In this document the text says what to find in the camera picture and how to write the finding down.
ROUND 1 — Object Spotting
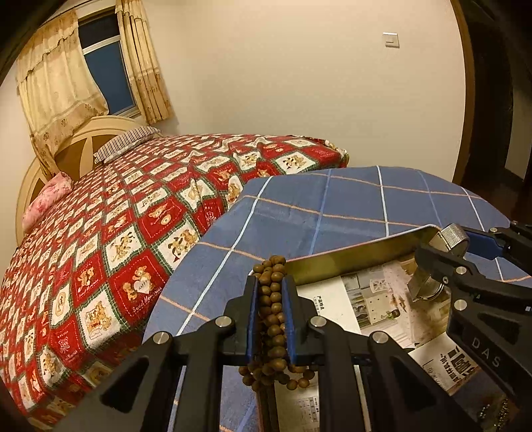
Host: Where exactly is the cream wooden headboard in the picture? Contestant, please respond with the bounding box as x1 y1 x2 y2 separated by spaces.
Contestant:
15 115 146 246

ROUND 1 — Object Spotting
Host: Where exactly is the blue plaid tablecloth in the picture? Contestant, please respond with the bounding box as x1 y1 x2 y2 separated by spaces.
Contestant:
142 167 531 431

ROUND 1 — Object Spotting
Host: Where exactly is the pink floral pillow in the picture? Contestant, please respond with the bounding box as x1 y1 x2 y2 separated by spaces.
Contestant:
22 172 73 234

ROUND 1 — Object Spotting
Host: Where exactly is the white wall switch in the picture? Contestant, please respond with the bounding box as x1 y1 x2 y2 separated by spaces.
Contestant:
382 32 400 49

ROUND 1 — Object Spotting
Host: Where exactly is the printed paper leaflet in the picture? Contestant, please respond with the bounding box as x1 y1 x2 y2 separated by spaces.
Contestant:
276 260 480 431

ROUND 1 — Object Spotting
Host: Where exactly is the right beige curtain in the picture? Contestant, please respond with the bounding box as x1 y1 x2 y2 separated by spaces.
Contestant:
114 1 173 125

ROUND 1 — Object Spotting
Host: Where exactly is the left beige curtain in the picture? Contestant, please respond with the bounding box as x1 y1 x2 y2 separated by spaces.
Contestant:
16 10 109 177

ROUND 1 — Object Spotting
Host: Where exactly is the checked grey pillow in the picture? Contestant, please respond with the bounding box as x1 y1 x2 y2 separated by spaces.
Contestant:
94 126 161 165

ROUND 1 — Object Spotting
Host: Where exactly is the brown wooden bead bracelet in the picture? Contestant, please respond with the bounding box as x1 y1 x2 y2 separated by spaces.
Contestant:
238 255 317 392

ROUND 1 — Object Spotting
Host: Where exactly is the dark window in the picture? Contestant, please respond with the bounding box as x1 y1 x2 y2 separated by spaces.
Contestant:
78 8 140 118

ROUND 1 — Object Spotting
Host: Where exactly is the pink metal tin box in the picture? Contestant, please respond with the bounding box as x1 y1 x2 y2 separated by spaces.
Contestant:
251 225 517 432

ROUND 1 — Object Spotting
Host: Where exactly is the beige curtain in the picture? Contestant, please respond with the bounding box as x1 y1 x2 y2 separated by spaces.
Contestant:
16 10 109 177
114 1 173 125

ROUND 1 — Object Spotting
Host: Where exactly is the brown wooden door frame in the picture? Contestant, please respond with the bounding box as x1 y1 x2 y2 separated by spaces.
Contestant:
450 0 476 184

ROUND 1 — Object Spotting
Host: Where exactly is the silver metal watch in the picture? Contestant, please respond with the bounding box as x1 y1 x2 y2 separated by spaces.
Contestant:
408 223 470 301

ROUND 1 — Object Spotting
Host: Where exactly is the red patterned bedspread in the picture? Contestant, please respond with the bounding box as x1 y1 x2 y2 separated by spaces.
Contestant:
1 134 349 430

